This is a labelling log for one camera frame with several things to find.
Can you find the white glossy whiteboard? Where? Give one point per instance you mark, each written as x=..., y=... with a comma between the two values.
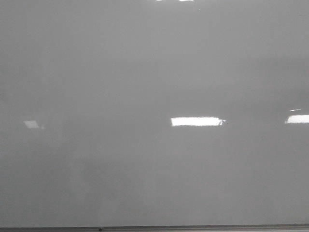
x=153, y=112

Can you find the grey aluminium whiteboard frame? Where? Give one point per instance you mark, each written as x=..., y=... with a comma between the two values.
x=193, y=228

